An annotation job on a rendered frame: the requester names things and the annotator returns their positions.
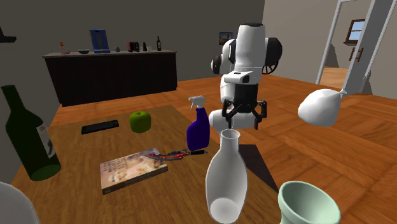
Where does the white bottle-shaped vase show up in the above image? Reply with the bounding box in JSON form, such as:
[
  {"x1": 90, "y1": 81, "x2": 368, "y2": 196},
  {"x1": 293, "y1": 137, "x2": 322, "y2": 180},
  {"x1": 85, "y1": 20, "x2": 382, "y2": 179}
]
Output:
[{"x1": 205, "y1": 129, "x2": 249, "y2": 224}]

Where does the purple spray bottle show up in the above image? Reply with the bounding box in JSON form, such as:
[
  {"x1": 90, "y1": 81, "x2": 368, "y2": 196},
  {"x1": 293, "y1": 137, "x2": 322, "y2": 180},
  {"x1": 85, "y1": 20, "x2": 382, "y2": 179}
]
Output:
[{"x1": 186, "y1": 95, "x2": 211, "y2": 152}]

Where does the black remote control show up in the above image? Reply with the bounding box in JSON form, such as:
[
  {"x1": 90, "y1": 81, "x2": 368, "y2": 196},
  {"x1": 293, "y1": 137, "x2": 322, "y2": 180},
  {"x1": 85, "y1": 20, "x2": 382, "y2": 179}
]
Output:
[{"x1": 81, "y1": 119, "x2": 120, "y2": 136}]

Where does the white open door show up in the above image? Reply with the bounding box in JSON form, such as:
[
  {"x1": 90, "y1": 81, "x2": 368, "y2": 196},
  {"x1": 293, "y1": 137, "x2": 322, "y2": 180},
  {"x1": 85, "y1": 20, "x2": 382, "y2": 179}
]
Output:
[{"x1": 315, "y1": 0, "x2": 397, "y2": 97}]

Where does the wooden table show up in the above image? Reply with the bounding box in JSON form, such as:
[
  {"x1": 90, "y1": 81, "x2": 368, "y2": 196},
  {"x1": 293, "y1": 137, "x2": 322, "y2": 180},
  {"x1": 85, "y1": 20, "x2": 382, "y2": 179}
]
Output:
[{"x1": 9, "y1": 104, "x2": 281, "y2": 224}]

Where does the white bulb-shaped vase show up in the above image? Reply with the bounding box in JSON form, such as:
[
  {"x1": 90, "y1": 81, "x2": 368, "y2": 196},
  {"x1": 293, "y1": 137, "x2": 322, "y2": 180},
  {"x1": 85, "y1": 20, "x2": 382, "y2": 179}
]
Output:
[{"x1": 297, "y1": 88, "x2": 348, "y2": 128}]

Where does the red black corkscrew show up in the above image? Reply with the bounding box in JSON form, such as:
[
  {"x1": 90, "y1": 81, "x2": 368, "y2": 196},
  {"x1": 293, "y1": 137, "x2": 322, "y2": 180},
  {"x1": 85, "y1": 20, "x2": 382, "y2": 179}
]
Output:
[{"x1": 144, "y1": 149, "x2": 191, "y2": 162}]

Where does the brown paperback book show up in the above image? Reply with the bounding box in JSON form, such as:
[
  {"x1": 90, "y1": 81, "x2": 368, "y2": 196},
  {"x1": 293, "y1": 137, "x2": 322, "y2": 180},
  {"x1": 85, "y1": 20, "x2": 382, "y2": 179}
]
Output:
[{"x1": 99, "y1": 147, "x2": 169, "y2": 196}]

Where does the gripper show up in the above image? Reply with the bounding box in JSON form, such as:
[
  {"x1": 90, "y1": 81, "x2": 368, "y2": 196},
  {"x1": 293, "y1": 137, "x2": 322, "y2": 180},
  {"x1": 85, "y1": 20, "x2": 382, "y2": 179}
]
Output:
[{"x1": 221, "y1": 82, "x2": 268, "y2": 130}]

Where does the brown framed window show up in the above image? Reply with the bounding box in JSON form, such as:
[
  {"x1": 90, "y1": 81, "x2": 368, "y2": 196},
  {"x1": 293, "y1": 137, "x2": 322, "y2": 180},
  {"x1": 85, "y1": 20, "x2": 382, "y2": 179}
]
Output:
[{"x1": 343, "y1": 18, "x2": 366, "y2": 46}]

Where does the dark spoked wheel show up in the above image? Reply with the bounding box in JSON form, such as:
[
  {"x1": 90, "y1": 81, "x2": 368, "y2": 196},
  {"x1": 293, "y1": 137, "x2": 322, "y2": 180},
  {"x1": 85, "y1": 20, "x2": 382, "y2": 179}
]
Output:
[{"x1": 261, "y1": 60, "x2": 280, "y2": 76}]

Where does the black wall shelf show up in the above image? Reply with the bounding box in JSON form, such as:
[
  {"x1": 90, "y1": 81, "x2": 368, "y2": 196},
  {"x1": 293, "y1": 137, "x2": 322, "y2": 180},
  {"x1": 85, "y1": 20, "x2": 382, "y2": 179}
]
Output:
[{"x1": 0, "y1": 25, "x2": 18, "y2": 44}]

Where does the white rounded object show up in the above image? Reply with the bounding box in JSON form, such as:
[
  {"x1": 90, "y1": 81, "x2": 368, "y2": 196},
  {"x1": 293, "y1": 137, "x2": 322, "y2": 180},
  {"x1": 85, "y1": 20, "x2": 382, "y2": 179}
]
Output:
[{"x1": 0, "y1": 181, "x2": 41, "y2": 224}]

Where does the dark sideboard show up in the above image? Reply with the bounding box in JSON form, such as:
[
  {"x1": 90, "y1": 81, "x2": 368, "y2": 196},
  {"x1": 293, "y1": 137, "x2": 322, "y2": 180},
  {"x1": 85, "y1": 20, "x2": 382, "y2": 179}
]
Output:
[{"x1": 42, "y1": 29, "x2": 179, "y2": 108}]

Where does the green apple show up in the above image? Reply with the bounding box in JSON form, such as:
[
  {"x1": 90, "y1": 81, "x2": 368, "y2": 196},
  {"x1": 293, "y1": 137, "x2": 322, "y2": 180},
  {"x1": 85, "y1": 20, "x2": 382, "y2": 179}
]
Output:
[{"x1": 129, "y1": 111, "x2": 153, "y2": 134}]

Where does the dark green wine bottle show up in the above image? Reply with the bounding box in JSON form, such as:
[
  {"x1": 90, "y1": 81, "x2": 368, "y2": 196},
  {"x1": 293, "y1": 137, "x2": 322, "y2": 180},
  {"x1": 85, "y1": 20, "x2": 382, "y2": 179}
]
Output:
[{"x1": 0, "y1": 84, "x2": 62, "y2": 182}]

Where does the wall picture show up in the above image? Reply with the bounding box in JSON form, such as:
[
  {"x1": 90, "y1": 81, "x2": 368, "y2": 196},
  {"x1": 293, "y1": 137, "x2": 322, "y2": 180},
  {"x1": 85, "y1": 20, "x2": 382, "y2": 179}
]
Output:
[{"x1": 218, "y1": 31, "x2": 233, "y2": 46}]

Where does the mint green cup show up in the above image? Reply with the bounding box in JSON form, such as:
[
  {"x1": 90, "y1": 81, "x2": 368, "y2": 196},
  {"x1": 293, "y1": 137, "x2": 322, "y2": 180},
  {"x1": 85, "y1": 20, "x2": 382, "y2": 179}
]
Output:
[{"x1": 277, "y1": 181, "x2": 342, "y2": 224}]

